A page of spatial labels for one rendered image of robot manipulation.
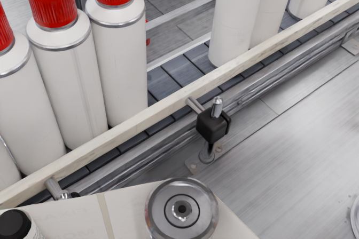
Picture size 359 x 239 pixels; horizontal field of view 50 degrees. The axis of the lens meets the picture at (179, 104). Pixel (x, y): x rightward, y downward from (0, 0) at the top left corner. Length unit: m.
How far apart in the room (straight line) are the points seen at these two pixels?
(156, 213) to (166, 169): 0.28
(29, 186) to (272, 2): 0.34
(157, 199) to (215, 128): 0.21
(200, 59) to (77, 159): 0.22
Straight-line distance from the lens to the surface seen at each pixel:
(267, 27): 0.52
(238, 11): 0.45
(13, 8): 0.72
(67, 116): 0.38
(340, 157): 0.48
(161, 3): 0.70
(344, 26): 0.65
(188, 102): 0.44
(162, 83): 0.49
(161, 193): 0.20
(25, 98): 0.33
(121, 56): 0.35
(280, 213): 0.42
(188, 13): 0.47
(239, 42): 0.48
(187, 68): 0.51
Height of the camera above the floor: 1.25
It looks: 52 degrees down
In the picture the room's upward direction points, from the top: 5 degrees clockwise
